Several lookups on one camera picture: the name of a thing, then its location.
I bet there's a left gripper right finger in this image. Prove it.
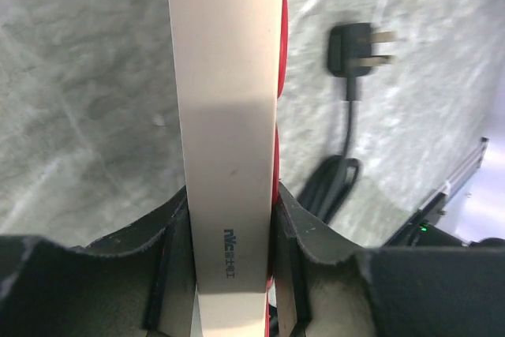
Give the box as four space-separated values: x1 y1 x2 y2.
274 189 504 336

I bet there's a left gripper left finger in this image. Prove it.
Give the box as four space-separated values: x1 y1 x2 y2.
1 190 196 336

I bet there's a black power cord with plug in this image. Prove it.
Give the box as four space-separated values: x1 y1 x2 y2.
295 22 398 226

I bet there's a beige red power strip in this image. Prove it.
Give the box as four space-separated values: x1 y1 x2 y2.
169 0 288 336

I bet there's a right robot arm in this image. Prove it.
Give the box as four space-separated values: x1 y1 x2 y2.
383 212 504 248

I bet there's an aluminium rail frame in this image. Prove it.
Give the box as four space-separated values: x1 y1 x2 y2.
418 137 489 212

